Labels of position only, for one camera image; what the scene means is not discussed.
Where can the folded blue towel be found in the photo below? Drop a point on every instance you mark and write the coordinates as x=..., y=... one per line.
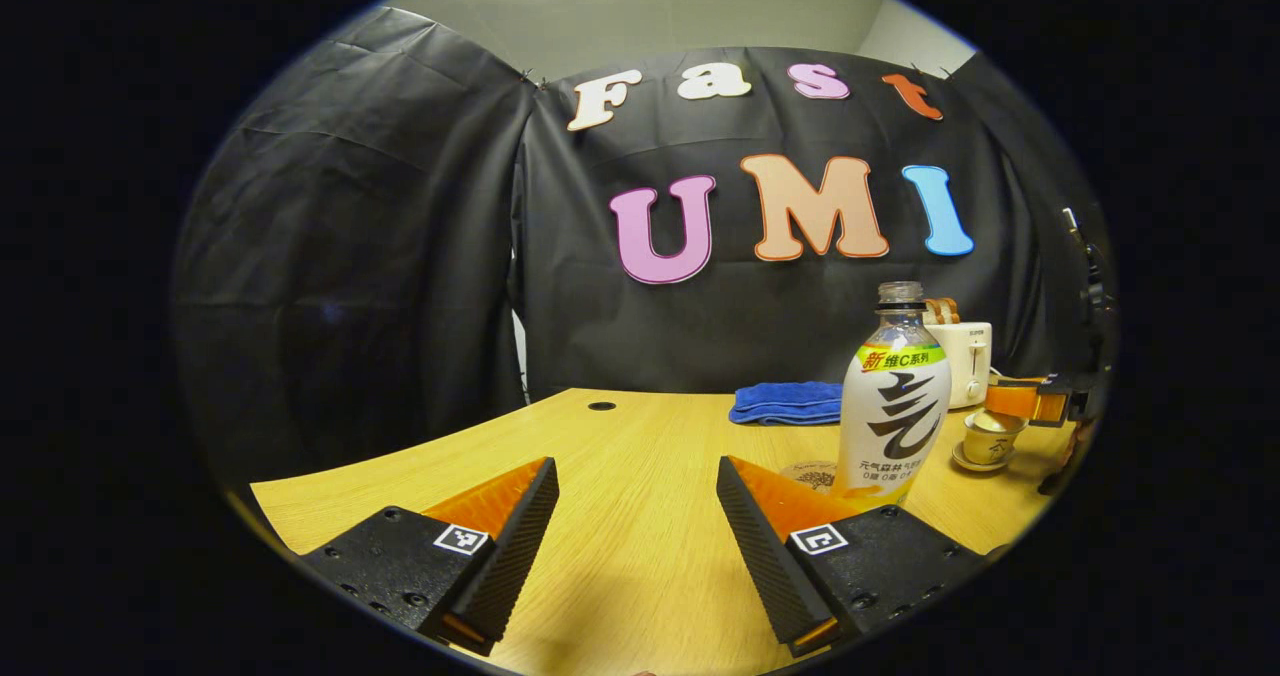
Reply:
x=785, y=403

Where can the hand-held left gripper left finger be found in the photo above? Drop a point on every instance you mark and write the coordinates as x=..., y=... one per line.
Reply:
x=515, y=536

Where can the cream toaster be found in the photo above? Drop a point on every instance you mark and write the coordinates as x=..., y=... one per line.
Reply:
x=968, y=366

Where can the round cork coaster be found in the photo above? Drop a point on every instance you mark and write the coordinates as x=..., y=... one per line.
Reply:
x=805, y=476

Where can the black backdrop cloth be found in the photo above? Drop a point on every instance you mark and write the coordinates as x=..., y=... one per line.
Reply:
x=380, y=256

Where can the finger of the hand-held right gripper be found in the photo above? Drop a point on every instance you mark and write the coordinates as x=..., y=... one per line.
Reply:
x=1012, y=398

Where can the white label water bottle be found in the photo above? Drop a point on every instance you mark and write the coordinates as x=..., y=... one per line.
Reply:
x=890, y=416

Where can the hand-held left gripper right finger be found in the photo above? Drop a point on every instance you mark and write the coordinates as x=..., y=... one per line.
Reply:
x=760, y=546

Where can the toast bread slice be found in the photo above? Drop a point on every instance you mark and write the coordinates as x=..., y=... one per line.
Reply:
x=940, y=311

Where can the cream saucer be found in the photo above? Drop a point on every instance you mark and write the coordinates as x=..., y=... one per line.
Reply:
x=962, y=461

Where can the cream teacup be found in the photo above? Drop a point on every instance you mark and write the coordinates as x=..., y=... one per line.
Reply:
x=988, y=446

